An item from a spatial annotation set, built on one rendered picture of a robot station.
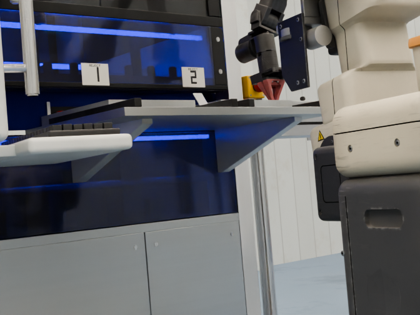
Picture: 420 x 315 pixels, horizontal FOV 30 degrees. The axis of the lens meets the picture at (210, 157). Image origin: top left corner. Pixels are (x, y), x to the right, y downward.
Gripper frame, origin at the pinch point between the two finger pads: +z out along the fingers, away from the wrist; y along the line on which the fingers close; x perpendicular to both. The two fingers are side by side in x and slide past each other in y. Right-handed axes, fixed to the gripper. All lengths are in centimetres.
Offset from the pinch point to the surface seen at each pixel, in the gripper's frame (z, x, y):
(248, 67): -100, -257, 291
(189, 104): 0.2, 30.0, -0.4
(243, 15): -141, -256, 287
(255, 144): 9.7, 0.6, 9.5
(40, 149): 16, 88, -31
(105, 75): -13.5, 38.3, 24.0
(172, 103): 0.1, 35.1, -0.5
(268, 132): 7.4, 0.5, 3.7
